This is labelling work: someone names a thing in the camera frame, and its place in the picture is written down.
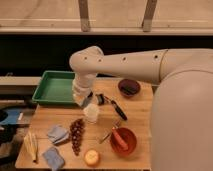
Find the blue object at left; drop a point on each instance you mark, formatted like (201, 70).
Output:
(14, 116)

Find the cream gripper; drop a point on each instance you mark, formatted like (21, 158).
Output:
(83, 101)

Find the bunch of dark grapes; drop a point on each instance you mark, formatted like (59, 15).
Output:
(76, 135)

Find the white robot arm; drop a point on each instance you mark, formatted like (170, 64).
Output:
(181, 123)

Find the blue cloth lower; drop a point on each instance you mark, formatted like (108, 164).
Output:
(53, 159)

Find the round yellow bread bun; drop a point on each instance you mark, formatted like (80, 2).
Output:
(91, 157)

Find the orange carrot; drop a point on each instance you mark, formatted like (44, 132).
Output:
(120, 140)

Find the red bowl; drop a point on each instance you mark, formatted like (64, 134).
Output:
(129, 137)

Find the green plastic tray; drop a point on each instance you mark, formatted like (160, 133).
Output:
(55, 88)

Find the yellow corn cob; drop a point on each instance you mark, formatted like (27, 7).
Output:
(31, 144)

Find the blue cloth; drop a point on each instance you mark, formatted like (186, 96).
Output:
(57, 134)
(53, 159)

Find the metal window post left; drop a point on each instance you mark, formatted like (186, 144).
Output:
(84, 15)

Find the purple bowl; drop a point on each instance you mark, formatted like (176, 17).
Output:
(130, 83)

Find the white plastic cup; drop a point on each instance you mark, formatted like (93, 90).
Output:
(91, 113)

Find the metal window post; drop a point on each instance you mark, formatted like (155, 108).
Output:
(84, 15)
(148, 15)

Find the dark item in purple bowl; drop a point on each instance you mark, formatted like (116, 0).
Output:
(128, 90)

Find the metal window post right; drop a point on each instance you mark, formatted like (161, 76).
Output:
(148, 15)

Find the blue cloth upper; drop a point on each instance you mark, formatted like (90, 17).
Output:
(57, 134)

